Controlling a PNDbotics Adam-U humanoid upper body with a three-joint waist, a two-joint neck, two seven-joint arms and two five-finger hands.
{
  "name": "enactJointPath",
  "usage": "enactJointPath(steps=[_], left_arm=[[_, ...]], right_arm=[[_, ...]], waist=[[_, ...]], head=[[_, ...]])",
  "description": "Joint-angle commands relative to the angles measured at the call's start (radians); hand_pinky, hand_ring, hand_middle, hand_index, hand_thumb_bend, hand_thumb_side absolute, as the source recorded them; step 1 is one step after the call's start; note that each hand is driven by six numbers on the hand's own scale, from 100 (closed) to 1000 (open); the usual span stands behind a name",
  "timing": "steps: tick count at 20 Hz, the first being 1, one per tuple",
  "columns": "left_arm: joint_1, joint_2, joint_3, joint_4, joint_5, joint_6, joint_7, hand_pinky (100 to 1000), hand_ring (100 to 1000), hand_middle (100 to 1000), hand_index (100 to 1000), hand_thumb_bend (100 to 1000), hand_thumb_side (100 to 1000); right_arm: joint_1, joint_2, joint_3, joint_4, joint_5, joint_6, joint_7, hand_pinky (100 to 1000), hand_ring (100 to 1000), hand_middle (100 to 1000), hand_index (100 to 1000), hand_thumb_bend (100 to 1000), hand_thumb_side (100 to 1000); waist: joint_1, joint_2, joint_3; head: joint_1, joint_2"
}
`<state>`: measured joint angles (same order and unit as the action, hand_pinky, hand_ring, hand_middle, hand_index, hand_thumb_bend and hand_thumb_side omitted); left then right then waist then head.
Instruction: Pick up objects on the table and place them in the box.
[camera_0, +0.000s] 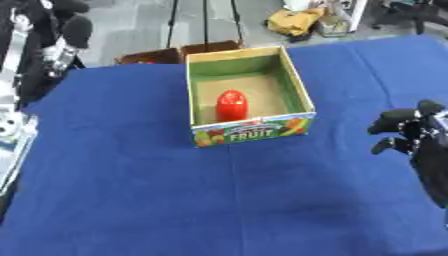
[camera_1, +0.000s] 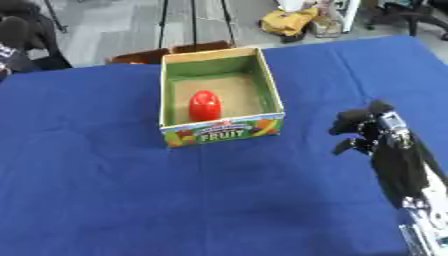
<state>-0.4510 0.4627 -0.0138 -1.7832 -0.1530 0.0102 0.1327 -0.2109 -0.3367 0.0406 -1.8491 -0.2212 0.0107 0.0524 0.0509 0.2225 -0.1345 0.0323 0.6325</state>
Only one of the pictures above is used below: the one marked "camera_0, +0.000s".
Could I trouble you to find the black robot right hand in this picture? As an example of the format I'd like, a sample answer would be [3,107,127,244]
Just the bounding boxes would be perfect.
[365,99,448,209]

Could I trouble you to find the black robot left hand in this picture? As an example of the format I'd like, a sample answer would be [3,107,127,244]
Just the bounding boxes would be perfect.
[0,0,97,111]

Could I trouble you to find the brown cardboard box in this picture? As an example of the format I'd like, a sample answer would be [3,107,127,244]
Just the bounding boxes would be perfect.
[113,47,184,66]
[178,39,245,56]

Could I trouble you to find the cardboard box with green inside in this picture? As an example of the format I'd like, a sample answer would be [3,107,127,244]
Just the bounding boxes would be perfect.
[183,44,319,149]

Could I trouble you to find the black chair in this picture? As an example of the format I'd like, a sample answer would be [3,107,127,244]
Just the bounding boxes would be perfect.
[371,0,448,36]

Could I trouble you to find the clear storage basket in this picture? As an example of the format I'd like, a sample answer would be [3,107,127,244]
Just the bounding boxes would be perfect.
[315,14,354,38]

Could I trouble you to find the white cabinet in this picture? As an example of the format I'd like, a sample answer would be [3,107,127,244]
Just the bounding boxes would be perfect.
[336,0,371,34]

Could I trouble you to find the black tripod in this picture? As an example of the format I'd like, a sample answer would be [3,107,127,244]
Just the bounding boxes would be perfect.
[164,0,247,50]

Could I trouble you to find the yellow bag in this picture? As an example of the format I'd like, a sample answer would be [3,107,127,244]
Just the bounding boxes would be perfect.
[262,7,329,38]

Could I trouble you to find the red toy fruit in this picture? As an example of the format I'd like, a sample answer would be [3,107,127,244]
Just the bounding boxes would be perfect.
[213,88,251,123]

